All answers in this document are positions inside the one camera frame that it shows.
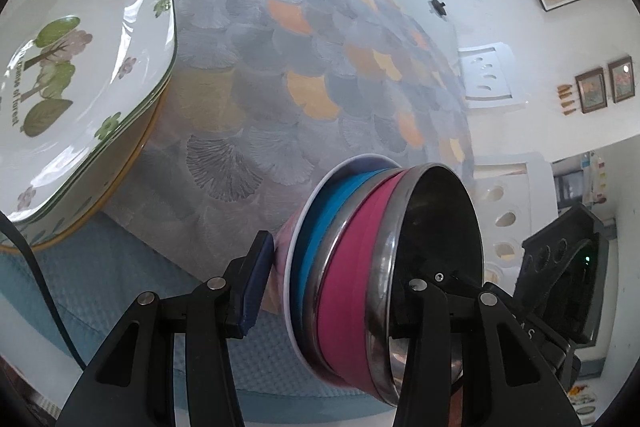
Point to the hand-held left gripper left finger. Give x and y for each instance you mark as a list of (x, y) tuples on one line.
[(255, 287)]

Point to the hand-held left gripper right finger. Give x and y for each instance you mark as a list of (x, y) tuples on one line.
[(425, 307)]

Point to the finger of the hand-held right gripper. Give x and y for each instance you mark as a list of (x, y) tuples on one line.
[(450, 279)]

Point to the pink steel bowl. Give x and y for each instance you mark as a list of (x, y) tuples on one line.
[(350, 287)]

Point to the blue steel bowl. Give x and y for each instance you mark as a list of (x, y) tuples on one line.
[(320, 227)]

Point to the yellow-rimmed plate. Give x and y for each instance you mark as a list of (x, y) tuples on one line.
[(107, 192)]

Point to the green-rimmed square plate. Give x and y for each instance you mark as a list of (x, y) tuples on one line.
[(125, 137)]

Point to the white tree-print square plate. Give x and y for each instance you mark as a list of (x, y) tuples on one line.
[(85, 72)]

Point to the white cutout chair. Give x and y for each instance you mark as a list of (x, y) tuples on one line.
[(510, 217), (485, 74)]

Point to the teal waffle cloth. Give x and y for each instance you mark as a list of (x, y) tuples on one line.
[(150, 317)]

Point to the small framed picture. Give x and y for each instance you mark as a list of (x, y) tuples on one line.
[(622, 79), (591, 90)]

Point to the fan-pattern table mat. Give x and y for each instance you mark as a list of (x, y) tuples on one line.
[(300, 57)]

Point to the black knob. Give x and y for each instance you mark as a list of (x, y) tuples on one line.
[(438, 7)]

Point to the wooden wall ornaments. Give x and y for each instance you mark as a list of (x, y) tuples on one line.
[(566, 101)]

